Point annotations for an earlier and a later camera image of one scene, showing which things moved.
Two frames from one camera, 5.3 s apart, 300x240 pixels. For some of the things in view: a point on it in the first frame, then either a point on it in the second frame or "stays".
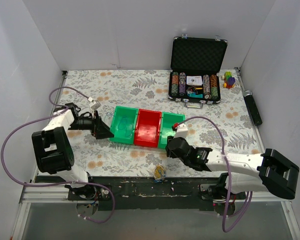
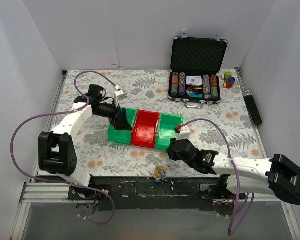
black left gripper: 97,126 -> 116,118
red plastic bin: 147,128 stays
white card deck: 194,80 stays
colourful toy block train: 229,81 stays
